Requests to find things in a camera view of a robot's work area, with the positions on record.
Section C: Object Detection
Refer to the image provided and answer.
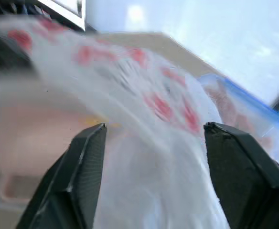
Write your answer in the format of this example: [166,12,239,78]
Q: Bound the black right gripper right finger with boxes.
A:
[203,122,279,229]

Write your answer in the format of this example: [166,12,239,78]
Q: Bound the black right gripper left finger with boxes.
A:
[15,123,107,229]

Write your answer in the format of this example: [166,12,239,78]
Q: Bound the white plastic bag red print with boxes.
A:
[0,16,231,229]

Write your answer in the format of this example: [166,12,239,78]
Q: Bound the translucent pale plastic storage box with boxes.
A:
[0,76,111,208]

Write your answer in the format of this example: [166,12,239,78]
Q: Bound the blue zip plastic bag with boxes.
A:
[198,73,279,176]

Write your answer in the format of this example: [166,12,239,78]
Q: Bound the black rounded object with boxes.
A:
[0,31,36,72]

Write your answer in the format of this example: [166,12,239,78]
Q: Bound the silver metal frame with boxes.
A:
[0,0,87,32]

